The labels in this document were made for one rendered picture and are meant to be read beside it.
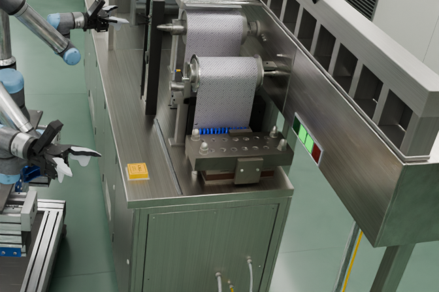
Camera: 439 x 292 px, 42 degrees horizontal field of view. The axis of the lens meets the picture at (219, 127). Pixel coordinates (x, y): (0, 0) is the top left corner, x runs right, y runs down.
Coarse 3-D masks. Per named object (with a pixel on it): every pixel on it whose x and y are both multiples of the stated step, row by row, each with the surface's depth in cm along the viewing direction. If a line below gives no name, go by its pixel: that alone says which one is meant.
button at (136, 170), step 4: (128, 164) 219; (132, 164) 219; (136, 164) 219; (140, 164) 220; (144, 164) 220; (128, 168) 217; (132, 168) 217; (136, 168) 217; (140, 168) 218; (144, 168) 218; (128, 172) 217; (132, 172) 214; (136, 172) 215; (140, 172) 215; (144, 172) 216; (132, 176) 214; (136, 176) 215; (140, 176) 215; (144, 176) 216
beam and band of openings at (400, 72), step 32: (288, 0) 217; (320, 0) 189; (288, 32) 215; (320, 32) 192; (352, 32) 171; (320, 64) 192; (352, 64) 184; (384, 64) 155; (416, 64) 150; (352, 96) 172; (384, 96) 156; (416, 96) 142; (384, 128) 159; (416, 128) 143; (416, 160) 149
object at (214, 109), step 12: (204, 96) 219; (216, 96) 221; (228, 96) 222; (240, 96) 224; (252, 96) 225; (204, 108) 222; (216, 108) 224; (228, 108) 225; (240, 108) 227; (204, 120) 225; (216, 120) 227; (228, 120) 229; (240, 120) 230
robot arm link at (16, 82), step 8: (0, 72) 242; (8, 72) 243; (16, 72) 244; (0, 80) 238; (8, 80) 239; (16, 80) 240; (8, 88) 239; (16, 88) 240; (16, 96) 242; (24, 96) 248
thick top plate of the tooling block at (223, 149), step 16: (192, 144) 217; (208, 144) 218; (224, 144) 220; (240, 144) 221; (256, 144) 223; (272, 144) 224; (288, 144) 226; (192, 160) 214; (208, 160) 212; (224, 160) 214; (272, 160) 220; (288, 160) 222
